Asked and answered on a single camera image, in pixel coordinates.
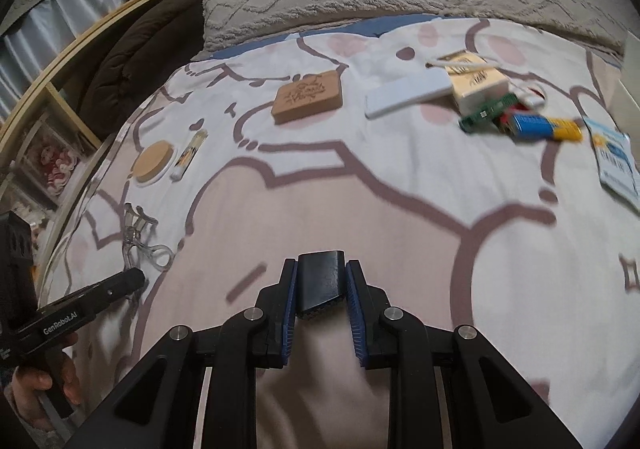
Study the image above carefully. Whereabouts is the silver eyelash curler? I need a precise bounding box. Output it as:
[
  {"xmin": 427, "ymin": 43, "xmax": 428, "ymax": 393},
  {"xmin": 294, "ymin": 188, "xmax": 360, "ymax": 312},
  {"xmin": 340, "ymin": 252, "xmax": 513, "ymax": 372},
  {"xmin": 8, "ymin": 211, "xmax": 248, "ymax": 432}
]
[{"xmin": 122, "ymin": 203, "xmax": 175, "ymax": 273}]

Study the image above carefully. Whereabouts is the black charger plug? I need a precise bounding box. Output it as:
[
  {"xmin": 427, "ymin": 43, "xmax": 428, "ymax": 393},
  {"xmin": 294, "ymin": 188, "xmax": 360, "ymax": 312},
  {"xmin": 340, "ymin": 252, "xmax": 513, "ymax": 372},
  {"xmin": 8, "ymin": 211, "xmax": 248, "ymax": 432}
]
[{"xmin": 296, "ymin": 251, "xmax": 346, "ymax": 319}]

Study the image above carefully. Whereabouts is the square cork coaster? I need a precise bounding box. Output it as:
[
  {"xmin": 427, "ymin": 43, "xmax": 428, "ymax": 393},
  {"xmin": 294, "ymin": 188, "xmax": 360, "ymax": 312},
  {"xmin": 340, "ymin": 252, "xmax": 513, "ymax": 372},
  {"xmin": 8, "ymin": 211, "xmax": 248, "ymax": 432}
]
[{"xmin": 271, "ymin": 71, "xmax": 343, "ymax": 125}]

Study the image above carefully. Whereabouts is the white power bank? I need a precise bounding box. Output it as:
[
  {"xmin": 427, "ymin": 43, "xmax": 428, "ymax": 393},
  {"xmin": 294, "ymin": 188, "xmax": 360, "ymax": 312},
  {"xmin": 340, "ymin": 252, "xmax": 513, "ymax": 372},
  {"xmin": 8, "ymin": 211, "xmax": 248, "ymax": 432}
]
[{"xmin": 364, "ymin": 68, "xmax": 452, "ymax": 120}]

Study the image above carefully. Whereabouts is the person left hand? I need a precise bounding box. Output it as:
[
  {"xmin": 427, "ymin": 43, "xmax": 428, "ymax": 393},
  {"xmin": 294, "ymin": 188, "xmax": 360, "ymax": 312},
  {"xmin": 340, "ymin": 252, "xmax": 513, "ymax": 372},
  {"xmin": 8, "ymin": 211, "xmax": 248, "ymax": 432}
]
[{"xmin": 10, "ymin": 353, "xmax": 82, "ymax": 432}]

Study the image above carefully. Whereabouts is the wooden shelf unit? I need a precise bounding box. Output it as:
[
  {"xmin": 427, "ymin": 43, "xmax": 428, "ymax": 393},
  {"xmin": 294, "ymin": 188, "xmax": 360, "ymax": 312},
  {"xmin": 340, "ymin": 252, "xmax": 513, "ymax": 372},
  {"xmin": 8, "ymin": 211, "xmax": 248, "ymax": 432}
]
[{"xmin": 1, "ymin": 0, "xmax": 160, "ymax": 285}]

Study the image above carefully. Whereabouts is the round cork coaster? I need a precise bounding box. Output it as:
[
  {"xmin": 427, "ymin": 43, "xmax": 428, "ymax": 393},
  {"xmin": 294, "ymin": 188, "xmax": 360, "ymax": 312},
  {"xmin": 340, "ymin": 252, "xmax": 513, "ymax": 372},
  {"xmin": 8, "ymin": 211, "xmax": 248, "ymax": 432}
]
[{"xmin": 131, "ymin": 140, "xmax": 175, "ymax": 183}]

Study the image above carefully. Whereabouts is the small lip balm tube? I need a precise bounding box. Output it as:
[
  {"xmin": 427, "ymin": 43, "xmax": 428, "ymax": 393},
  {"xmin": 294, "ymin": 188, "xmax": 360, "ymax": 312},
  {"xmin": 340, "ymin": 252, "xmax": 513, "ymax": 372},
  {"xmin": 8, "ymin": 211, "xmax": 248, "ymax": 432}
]
[{"xmin": 170, "ymin": 129, "xmax": 208, "ymax": 181}]

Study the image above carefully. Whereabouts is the cartoon bear blanket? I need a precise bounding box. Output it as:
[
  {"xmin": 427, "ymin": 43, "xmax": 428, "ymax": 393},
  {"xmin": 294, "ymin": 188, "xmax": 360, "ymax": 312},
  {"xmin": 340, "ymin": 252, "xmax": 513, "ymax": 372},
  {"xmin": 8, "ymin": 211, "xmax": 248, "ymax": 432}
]
[{"xmin": 48, "ymin": 20, "xmax": 639, "ymax": 448}]

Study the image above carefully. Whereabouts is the brown folded blanket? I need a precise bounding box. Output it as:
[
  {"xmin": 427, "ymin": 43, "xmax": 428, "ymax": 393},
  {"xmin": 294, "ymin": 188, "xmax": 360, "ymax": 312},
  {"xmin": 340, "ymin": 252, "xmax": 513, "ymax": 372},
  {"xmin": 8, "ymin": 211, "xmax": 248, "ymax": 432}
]
[{"xmin": 79, "ymin": 0, "xmax": 204, "ymax": 139}]

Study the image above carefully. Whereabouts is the blue white sachet packet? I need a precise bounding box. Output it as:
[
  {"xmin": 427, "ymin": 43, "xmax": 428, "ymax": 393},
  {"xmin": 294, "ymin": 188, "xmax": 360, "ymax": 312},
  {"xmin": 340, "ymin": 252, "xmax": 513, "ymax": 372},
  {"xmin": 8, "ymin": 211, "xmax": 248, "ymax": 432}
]
[{"xmin": 584, "ymin": 117, "xmax": 639, "ymax": 213}]

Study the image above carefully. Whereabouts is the blue yellow lighter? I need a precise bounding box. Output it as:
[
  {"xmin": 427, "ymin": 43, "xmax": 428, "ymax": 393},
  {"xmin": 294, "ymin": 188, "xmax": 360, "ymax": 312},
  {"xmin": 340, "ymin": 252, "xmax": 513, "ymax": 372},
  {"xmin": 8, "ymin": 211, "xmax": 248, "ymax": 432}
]
[{"xmin": 500, "ymin": 112, "xmax": 582, "ymax": 142}]

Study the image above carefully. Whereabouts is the green clip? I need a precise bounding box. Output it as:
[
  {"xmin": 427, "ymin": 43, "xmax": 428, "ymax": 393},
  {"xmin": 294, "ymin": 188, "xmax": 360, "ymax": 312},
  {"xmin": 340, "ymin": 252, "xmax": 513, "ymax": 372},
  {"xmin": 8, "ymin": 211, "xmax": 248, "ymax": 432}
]
[{"xmin": 459, "ymin": 94, "xmax": 518, "ymax": 134}]

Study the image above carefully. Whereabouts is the yellow white small box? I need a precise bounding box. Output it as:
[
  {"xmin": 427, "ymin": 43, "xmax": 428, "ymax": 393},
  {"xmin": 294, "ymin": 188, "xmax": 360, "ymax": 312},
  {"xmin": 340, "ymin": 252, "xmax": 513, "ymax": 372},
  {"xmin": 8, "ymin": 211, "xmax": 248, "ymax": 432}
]
[{"xmin": 446, "ymin": 65, "xmax": 509, "ymax": 116}]

